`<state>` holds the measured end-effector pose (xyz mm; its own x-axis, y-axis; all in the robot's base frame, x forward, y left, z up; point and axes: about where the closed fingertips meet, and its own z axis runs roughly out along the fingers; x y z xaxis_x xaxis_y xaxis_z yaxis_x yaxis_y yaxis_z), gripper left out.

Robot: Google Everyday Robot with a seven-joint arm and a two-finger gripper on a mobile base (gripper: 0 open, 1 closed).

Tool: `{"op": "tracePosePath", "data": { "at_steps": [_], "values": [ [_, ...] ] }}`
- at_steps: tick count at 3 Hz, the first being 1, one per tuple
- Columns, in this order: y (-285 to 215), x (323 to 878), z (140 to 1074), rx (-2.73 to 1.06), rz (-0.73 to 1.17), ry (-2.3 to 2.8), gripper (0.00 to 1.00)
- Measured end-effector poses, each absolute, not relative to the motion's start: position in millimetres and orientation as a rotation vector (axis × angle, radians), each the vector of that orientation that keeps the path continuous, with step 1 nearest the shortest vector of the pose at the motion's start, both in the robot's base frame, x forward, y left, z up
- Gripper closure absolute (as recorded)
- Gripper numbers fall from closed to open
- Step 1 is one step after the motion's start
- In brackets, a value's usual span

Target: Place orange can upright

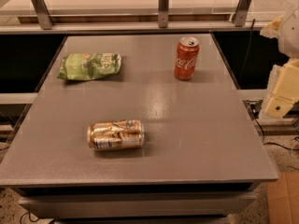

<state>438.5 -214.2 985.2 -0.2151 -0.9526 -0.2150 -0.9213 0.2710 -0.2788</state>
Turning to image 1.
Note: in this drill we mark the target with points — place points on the right metal bracket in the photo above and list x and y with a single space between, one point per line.
241 12

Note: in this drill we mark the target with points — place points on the metal bracket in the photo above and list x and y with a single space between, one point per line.
163 8
43 16
241 12

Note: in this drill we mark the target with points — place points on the left metal bracket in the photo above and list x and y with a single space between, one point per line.
43 16

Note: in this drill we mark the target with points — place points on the cardboard box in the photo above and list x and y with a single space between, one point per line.
283 199

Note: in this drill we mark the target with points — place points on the orange gold can lying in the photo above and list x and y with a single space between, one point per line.
114 135

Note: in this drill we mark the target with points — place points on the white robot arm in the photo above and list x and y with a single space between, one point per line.
285 29

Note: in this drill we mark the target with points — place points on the red cola can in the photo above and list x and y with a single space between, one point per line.
187 53

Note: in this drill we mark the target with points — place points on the middle metal bracket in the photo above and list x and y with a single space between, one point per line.
163 8

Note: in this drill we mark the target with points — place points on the green chip bag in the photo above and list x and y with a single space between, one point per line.
89 66

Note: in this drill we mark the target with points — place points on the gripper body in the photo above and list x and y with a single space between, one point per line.
291 34

